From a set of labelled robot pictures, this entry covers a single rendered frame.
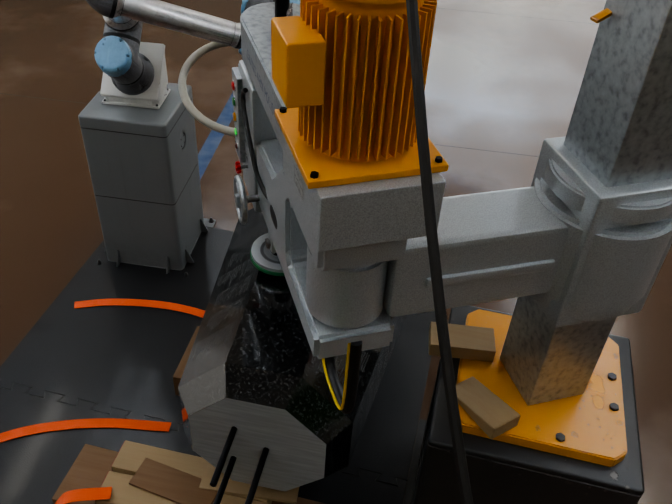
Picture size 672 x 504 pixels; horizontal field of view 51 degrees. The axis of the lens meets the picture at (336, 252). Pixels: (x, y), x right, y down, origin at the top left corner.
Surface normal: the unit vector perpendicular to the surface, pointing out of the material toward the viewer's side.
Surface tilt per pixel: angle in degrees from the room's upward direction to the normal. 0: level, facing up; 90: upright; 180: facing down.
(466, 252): 90
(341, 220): 90
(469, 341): 0
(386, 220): 90
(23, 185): 0
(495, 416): 11
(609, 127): 90
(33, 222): 0
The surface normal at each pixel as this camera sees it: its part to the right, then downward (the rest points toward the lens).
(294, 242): 0.29, 0.62
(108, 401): 0.05, -0.77
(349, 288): 0.03, 0.65
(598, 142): -0.96, 0.14
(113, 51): -0.06, 0.04
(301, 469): -0.20, 0.62
